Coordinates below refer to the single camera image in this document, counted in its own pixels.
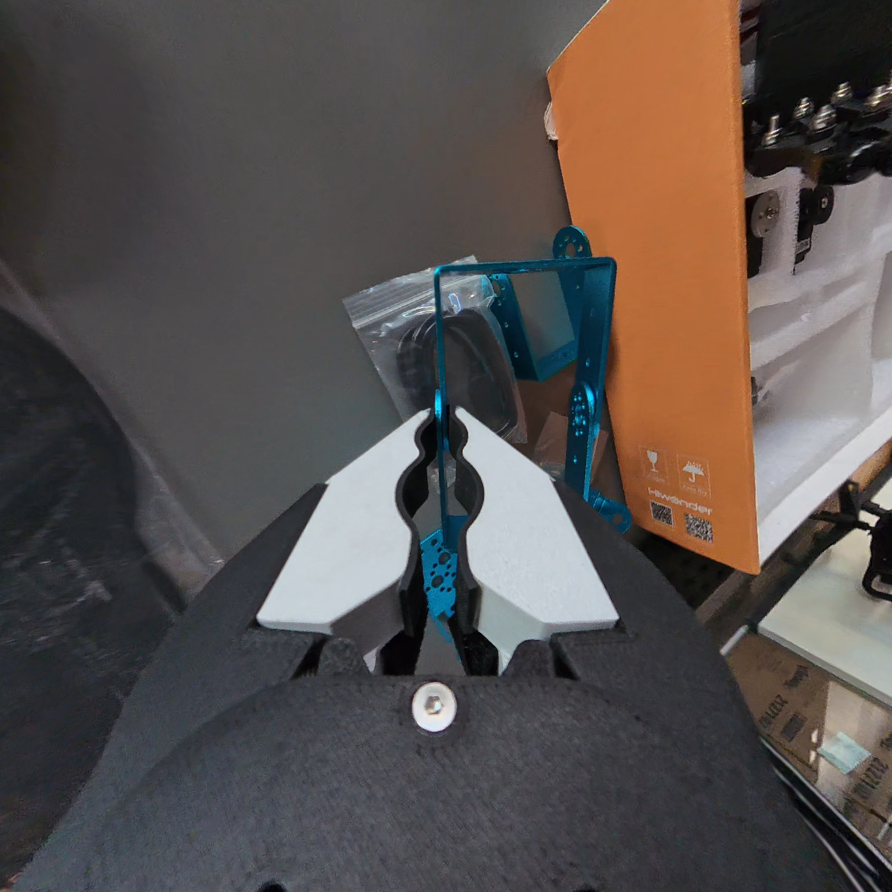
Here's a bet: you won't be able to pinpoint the large blue metal U bracket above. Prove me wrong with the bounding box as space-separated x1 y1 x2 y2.
418 256 620 678

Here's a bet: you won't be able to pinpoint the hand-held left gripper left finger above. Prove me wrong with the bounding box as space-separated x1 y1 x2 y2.
256 410 436 675

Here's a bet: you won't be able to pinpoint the labelled cardboard carton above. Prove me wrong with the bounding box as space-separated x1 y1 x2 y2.
720 623 892 892

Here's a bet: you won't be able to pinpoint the open orange kit box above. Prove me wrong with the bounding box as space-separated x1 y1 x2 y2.
545 0 892 577

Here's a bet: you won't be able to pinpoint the zip bag with black cable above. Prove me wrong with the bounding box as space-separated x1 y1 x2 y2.
341 268 529 448

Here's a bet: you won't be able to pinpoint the blue metal bracket with tabs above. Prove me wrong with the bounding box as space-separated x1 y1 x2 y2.
552 226 634 535

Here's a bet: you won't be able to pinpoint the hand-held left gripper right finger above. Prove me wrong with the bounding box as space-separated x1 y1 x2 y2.
453 406 620 675

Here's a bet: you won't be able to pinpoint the black servo parts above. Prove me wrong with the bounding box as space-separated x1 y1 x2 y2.
741 0 892 280

